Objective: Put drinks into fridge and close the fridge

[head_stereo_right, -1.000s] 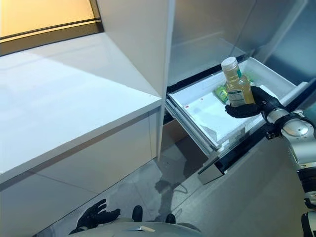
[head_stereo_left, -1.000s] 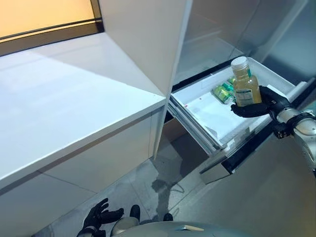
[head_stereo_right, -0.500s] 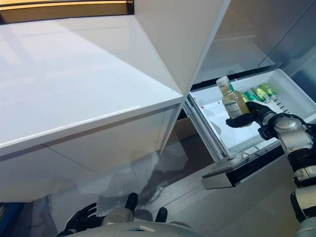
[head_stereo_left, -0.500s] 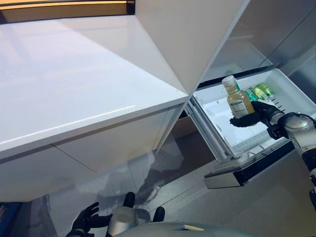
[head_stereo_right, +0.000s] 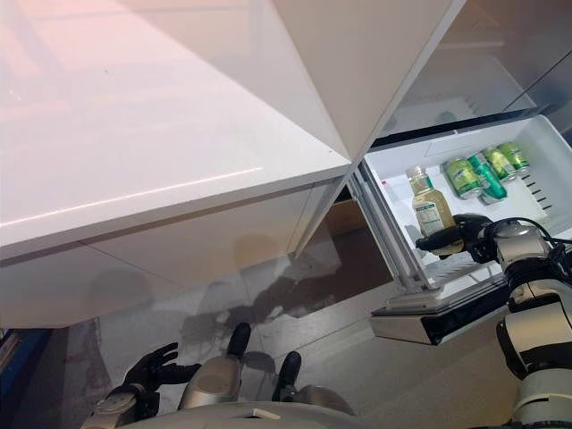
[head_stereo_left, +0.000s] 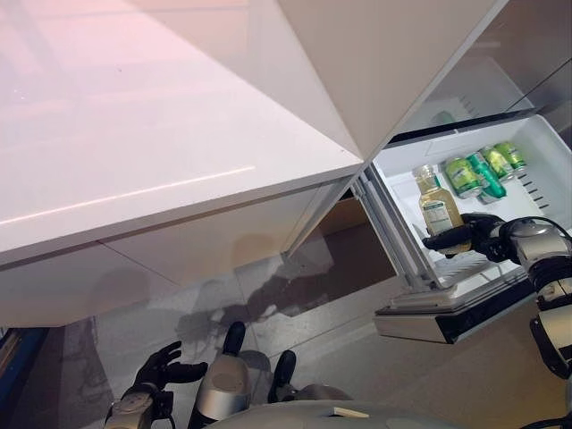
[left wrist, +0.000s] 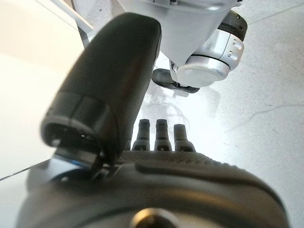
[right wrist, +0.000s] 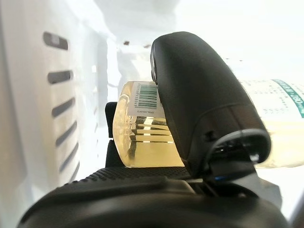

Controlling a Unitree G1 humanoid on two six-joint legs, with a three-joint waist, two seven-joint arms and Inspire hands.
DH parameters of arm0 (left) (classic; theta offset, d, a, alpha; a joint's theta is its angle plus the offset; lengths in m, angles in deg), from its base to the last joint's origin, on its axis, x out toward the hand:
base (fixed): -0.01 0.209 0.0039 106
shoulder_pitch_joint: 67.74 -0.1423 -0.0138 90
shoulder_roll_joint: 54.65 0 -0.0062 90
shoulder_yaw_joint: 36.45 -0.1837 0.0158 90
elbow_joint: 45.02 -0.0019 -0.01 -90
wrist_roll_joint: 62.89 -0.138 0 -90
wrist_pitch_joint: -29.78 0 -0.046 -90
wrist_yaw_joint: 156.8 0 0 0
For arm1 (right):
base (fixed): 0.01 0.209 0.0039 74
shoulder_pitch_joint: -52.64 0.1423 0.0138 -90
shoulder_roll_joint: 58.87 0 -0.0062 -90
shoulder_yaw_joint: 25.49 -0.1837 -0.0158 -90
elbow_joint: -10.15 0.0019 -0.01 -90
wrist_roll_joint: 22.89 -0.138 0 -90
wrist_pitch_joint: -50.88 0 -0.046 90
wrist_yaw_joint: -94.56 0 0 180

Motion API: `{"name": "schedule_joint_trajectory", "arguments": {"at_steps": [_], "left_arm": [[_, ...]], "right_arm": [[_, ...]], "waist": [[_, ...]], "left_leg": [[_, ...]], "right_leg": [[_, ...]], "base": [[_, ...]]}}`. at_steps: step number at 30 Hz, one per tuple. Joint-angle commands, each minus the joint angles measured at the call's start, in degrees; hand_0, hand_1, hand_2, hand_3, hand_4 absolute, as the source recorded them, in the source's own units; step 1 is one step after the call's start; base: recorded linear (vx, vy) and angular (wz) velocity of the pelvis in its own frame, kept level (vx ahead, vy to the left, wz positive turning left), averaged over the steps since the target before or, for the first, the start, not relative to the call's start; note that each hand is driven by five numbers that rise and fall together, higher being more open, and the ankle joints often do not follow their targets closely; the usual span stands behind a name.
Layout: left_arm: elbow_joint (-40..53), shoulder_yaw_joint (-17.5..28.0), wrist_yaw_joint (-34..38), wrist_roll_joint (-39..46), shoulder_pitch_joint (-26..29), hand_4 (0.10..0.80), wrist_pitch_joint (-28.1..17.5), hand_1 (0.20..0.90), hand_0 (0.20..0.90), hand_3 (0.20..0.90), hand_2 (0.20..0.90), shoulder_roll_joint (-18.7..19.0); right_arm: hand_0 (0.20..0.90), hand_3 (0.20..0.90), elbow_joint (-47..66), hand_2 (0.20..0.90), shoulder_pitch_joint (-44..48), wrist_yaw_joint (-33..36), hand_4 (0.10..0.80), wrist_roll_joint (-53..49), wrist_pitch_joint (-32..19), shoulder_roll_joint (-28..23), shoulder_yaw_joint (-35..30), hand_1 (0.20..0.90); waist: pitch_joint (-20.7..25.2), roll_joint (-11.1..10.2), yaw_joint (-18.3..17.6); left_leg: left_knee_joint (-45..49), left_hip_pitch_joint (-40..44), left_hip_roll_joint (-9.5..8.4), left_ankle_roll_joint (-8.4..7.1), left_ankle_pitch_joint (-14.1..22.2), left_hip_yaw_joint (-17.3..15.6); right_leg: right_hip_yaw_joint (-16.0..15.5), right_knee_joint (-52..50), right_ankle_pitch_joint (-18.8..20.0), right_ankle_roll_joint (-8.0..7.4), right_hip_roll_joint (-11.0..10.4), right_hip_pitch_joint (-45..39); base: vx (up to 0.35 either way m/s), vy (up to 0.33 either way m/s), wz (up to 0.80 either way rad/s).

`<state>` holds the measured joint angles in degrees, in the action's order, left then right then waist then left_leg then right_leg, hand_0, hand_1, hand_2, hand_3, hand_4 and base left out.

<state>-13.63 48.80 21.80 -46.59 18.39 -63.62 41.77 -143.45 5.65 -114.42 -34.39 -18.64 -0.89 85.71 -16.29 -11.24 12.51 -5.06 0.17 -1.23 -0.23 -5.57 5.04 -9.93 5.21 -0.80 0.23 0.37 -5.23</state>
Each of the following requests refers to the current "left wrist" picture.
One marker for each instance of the black robot left foot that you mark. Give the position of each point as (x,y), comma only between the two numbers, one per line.
(164,79)

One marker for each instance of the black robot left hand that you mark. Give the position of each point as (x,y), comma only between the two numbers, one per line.
(114,71)

